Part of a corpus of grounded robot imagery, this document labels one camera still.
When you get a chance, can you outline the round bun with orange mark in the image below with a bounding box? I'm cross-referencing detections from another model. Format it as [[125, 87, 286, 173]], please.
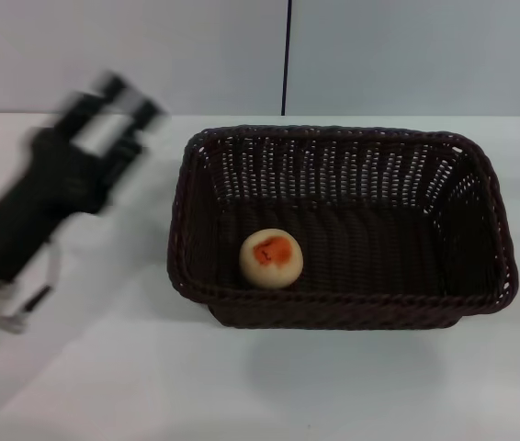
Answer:
[[239, 228, 305, 289]]

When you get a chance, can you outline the dark brown woven basket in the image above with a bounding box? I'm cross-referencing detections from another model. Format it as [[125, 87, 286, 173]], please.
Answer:
[[166, 123, 520, 331]]

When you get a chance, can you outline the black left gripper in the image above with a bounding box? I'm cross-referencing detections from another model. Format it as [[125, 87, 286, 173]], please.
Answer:
[[0, 69, 172, 283]]

